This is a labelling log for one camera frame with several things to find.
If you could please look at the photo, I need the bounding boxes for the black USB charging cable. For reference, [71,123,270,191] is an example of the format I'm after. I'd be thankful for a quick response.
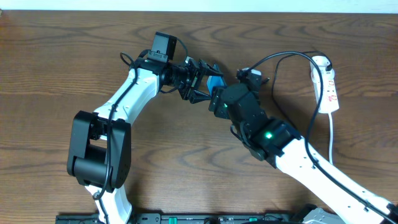
[261,50,333,131]

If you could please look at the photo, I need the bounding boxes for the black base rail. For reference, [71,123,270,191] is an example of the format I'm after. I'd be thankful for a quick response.
[55,213,292,224]

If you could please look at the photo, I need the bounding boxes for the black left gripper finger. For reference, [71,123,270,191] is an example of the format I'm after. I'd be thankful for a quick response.
[199,59,223,77]
[188,89,211,104]

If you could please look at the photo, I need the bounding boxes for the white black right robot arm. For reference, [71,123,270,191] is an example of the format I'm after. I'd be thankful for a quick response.
[207,83,397,223]

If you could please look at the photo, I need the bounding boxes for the white USB charger adapter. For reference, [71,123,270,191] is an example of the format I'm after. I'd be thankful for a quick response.
[311,67,335,83]

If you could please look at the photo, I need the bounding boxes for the blue Galaxy smartphone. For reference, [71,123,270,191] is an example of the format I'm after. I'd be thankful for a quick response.
[206,76,227,95]

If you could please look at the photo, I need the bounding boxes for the white power strip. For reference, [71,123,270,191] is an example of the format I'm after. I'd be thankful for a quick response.
[310,55,340,114]

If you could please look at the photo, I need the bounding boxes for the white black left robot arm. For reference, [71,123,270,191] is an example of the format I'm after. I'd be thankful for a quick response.
[67,57,226,223]

